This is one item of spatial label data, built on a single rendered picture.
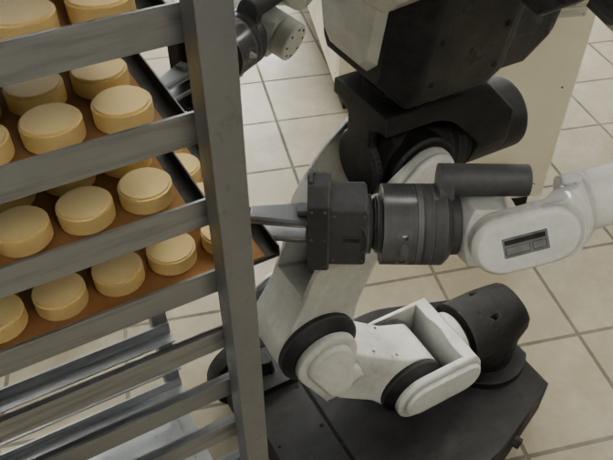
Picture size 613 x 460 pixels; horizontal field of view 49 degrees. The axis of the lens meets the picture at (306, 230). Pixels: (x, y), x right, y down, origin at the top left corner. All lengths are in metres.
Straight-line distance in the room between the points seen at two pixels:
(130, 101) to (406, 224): 0.30
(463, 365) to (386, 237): 0.76
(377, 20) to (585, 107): 2.18
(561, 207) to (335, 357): 0.51
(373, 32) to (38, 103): 0.38
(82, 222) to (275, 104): 2.15
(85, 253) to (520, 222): 0.41
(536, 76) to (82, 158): 1.57
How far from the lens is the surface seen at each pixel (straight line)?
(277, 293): 1.10
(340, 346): 1.09
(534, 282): 2.08
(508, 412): 1.57
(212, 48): 0.49
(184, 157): 0.81
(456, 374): 1.41
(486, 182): 0.71
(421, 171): 0.93
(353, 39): 0.84
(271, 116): 2.65
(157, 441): 1.53
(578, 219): 0.72
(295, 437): 1.45
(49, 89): 0.62
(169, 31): 0.51
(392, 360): 1.32
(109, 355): 1.35
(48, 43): 0.49
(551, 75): 1.98
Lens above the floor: 1.45
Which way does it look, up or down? 43 degrees down
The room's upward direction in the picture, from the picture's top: straight up
